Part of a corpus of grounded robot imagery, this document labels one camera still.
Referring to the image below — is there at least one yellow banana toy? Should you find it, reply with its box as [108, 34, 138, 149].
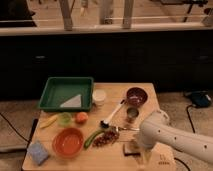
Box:
[40, 115, 58, 129]

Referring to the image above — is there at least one dark red bowl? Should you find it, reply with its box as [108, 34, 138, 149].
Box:
[126, 87, 148, 107]

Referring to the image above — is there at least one orange bowl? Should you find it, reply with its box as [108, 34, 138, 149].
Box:
[52, 127, 84, 158]

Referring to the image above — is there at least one orange toy fruit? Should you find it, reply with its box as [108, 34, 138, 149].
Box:
[75, 112, 88, 124]

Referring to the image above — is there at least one green plastic tray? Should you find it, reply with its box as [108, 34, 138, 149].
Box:
[39, 77, 93, 112]

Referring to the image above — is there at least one black cable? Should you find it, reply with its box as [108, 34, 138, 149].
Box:
[0, 112, 31, 144]
[174, 104, 201, 171]

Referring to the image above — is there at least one white paper cup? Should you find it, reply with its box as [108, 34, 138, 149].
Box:
[92, 89, 106, 106]

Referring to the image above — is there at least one wooden table board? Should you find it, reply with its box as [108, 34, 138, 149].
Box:
[21, 82, 178, 171]

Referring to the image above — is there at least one green chili pepper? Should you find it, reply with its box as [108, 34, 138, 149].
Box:
[84, 129, 104, 149]

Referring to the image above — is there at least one brown grape bunch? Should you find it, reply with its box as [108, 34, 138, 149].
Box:
[92, 131, 119, 147]

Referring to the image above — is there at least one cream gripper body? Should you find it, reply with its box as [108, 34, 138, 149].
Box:
[133, 134, 152, 167]

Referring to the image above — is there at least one small metal cup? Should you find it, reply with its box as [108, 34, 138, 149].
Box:
[126, 107, 139, 123]

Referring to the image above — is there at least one small green cup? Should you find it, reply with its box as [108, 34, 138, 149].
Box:
[58, 112, 72, 127]

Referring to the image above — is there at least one blue sponge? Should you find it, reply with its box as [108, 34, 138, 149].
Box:
[27, 141, 49, 166]

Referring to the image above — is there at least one black cable right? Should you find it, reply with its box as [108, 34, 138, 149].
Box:
[174, 104, 201, 171]

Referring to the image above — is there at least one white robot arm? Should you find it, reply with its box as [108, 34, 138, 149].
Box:
[136, 109, 213, 164]

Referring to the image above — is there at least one black cable left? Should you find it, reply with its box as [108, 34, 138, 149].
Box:
[0, 112, 31, 144]

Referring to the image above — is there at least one dark blue floor device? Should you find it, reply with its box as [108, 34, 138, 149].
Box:
[190, 92, 212, 108]

